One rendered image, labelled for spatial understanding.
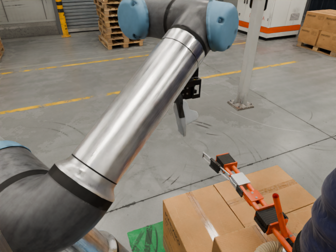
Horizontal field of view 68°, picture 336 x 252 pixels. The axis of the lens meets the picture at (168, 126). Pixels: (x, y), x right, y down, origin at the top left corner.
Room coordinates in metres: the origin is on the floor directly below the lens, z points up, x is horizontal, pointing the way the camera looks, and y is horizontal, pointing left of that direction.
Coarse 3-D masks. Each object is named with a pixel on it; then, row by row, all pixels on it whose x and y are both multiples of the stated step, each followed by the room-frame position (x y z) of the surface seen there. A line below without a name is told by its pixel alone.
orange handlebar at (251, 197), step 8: (224, 168) 0.90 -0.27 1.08; (232, 168) 0.90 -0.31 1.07; (248, 184) 0.79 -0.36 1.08; (248, 192) 0.74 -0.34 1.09; (256, 192) 0.74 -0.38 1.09; (248, 200) 0.70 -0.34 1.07; (256, 200) 0.72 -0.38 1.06; (272, 232) 0.56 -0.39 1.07; (288, 232) 0.55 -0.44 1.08; (280, 240) 0.52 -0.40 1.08; (288, 248) 0.49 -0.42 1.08
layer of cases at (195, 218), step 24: (192, 192) 1.23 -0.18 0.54; (216, 192) 1.23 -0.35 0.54; (264, 192) 1.23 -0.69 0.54; (288, 192) 1.23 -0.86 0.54; (168, 216) 1.06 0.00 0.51; (192, 216) 1.03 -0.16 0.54; (216, 216) 1.03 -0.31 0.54; (240, 216) 1.03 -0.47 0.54; (168, 240) 1.06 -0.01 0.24; (192, 240) 0.86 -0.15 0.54
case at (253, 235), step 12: (288, 216) 0.72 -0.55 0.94; (252, 228) 0.66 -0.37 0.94; (288, 228) 0.66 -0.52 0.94; (300, 228) 0.66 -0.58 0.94; (216, 240) 0.61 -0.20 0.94; (228, 240) 0.61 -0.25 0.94; (240, 240) 0.61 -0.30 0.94; (252, 240) 0.61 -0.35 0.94; (264, 240) 0.61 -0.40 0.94; (276, 240) 0.61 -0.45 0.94
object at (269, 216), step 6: (270, 204) 0.66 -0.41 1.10; (258, 210) 0.64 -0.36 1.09; (264, 210) 0.64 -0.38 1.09; (270, 210) 0.64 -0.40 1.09; (258, 216) 0.61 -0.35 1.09; (264, 216) 0.61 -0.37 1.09; (270, 216) 0.61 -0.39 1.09; (276, 216) 0.61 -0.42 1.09; (258, 222) 0.61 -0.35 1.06; (264, 222) 0.58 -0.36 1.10; (270, 222) 0.59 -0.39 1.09; (276, 222) 0.58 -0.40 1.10; (264, 228) 0.58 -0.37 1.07; (270, 228) 0.57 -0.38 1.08
